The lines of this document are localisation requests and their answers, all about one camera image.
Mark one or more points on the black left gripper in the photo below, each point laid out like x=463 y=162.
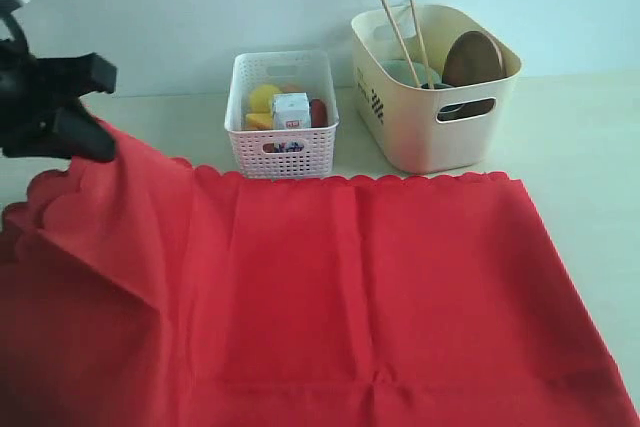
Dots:
x=28 y=84

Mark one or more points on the yellow cheese wedge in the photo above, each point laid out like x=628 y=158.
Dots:
x=258 y=122

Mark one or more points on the yellow lemon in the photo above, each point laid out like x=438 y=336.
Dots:
x=261 y=98

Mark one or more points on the red scalloped cloth mat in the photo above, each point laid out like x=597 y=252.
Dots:
x=149 y=292

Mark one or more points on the blue white milk carton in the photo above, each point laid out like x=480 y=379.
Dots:
x=291 y=111

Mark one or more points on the brown egg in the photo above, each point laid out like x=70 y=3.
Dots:
x=290 y=88

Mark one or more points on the red sausage piece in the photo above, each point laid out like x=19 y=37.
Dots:
x=318 y=114

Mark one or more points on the pale green ceramic bowl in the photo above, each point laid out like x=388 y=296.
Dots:
x=400 y=71

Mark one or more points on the wooden chopstick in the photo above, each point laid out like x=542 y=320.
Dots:
x=420 y=39
x=401 y=42

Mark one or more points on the stainless steel cup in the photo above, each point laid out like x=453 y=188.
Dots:
x=448 y=112

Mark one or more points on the brown clay plate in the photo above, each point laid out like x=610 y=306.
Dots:
x=474 y=58

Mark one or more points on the white perforated plastic basket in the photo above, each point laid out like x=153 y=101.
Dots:
x=275 y=154

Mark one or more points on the cream plastic bin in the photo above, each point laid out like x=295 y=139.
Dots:
x=401 y=118

